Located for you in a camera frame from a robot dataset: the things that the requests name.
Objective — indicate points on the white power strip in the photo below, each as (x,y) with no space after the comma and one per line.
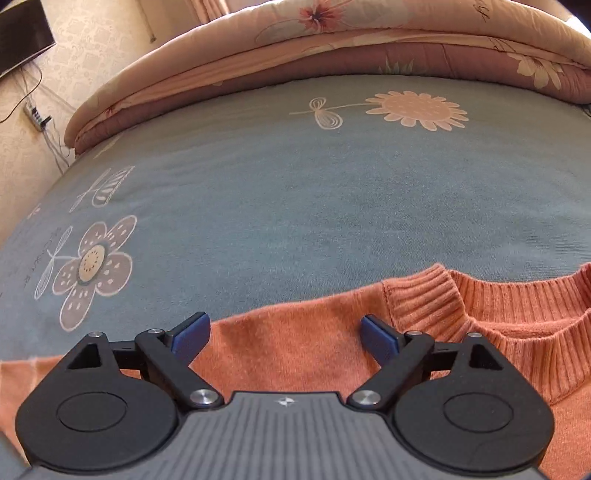
(37,116)

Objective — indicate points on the orange knit sweater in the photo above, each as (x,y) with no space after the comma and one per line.
(300,341)

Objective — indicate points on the black wall television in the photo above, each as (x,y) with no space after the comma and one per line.
(21,32)

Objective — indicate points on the folded pink floral quilt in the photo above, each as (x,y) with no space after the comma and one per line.
(323,46)

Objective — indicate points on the pink striped curtain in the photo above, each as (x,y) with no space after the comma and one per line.
(210,9)

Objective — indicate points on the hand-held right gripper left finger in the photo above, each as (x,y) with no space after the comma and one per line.
(191,334)

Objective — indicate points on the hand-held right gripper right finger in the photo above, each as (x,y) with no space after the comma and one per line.
(378,339)

